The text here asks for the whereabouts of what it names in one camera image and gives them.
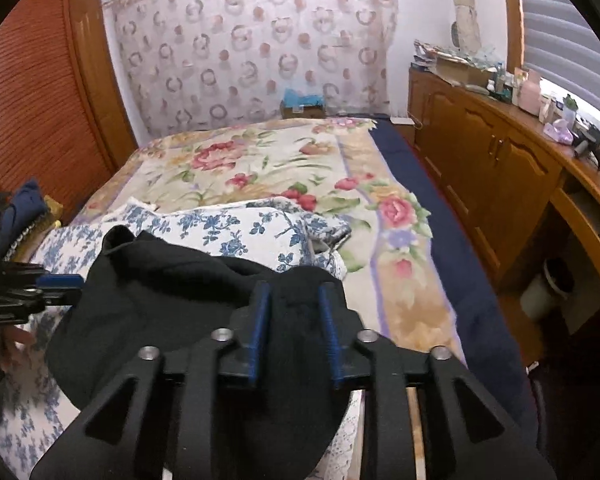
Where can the white power strip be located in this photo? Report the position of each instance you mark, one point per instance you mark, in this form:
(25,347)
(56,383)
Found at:
(402,120)

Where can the open cardboard box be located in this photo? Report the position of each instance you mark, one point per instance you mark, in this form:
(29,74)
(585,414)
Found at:
(462,72)

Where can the black handheld device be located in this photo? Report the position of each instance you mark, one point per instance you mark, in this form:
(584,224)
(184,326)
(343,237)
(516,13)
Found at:
(587,142)

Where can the navy bed sheet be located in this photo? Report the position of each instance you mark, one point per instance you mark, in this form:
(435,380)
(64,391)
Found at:
(455,240)

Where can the dark circle-patterned folded cloth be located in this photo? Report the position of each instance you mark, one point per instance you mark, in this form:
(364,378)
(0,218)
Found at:
(35,234)

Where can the rose floral blanket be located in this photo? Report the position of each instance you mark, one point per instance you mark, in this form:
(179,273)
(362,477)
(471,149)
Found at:
(260,160)

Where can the circle-patterned sheer curtain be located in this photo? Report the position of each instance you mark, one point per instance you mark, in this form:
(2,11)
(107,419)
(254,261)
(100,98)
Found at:
(255,35)

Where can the purple tissue pack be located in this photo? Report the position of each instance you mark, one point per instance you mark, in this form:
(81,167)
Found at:
(560,132)

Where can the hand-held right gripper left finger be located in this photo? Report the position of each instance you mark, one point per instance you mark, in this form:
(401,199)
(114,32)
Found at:
(260,335)

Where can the brown box with blue cloth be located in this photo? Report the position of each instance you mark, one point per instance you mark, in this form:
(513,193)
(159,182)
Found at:
(302,105)

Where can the long wooden cabinet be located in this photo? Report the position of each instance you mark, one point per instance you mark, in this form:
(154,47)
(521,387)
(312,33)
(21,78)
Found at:
(480,150)

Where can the pink bottle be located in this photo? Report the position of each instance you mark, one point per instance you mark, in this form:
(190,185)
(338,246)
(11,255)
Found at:
(530,92)

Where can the beige tied side curtain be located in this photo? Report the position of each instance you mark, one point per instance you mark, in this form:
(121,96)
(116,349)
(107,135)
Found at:
(465,5)

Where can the dark round mirror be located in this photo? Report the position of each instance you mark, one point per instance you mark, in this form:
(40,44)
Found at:
(456,34)

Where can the brown louvred wooden wardrobe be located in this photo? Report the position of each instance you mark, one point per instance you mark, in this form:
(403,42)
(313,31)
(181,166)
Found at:
(30,110)

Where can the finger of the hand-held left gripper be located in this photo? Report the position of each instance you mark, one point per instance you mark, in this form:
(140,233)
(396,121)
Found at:
(60,299)
(62,281)

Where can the black printed t-shirt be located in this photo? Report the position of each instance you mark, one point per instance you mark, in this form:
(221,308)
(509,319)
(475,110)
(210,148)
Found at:
(155,300)

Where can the white waste bin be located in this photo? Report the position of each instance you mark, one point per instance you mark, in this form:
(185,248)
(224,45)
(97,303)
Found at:
(547,290)

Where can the folded navy clothes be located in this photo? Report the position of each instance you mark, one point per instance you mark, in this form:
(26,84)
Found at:
(27,205)

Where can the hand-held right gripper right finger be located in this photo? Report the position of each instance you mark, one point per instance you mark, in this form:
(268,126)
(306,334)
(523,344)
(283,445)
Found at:
(331,340)

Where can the stack of papers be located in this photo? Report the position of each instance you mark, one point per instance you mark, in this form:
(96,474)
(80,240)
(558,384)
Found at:
(426,54)

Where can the grey striped window blind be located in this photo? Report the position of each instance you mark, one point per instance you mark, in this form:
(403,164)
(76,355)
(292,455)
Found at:
(570,35)

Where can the person's left hand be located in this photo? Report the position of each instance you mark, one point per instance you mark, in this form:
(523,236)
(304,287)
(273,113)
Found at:
(17,340)

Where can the blue floral white sheet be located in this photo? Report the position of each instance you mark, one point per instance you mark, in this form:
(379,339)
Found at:
(220,230)

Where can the white bottle with green cap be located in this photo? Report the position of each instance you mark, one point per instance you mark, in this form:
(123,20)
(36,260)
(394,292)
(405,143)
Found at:
(570,110)

